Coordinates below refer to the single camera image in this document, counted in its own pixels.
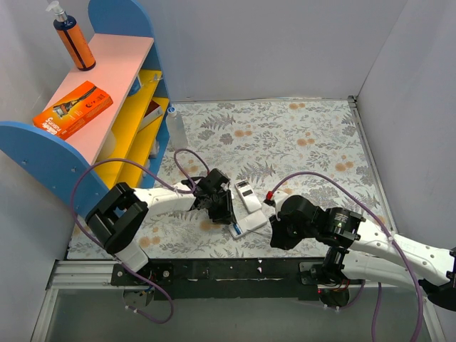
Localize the white slim remote control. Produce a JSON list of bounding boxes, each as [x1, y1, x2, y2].
[[234, 180, 261, 214]]

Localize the metal tweezers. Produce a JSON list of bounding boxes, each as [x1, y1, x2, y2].
[[247, 229, 271, 238]]

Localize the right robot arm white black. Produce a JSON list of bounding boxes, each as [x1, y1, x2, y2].
[[264, 192, 455, 311]]

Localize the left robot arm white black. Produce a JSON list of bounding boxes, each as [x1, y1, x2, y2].
[[85, 168, 237, 285]]

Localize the floral table mat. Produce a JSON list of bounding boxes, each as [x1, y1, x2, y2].
[[137, 100, 390, 259]]

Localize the clear plastic bottle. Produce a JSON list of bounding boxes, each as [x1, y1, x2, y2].
[[166, 106, 188, 150]]

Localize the blue pink yellow shelf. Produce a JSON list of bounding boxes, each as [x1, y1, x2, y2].
[[1, 1, 169, 217]]

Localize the white box on shelf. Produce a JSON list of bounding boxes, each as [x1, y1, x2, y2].
[[138, 100, 164, 131]]

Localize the white jar under shelf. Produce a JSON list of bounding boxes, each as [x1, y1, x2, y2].
[[96, 130, 116, 162]]

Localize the orange razor box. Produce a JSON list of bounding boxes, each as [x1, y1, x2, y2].
[[33, 81, 113, 140]]

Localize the orange pump bottle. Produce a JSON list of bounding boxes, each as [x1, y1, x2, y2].
[[46, 1, 96, 71]]

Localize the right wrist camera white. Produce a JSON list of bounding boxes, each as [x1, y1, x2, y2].
[[263, 190, 290, 212]]

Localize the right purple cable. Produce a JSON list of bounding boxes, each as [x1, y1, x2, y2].
[[266, 171, 425, 342]]

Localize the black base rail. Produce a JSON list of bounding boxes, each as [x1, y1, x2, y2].
[[110, 256, 357, 307]]

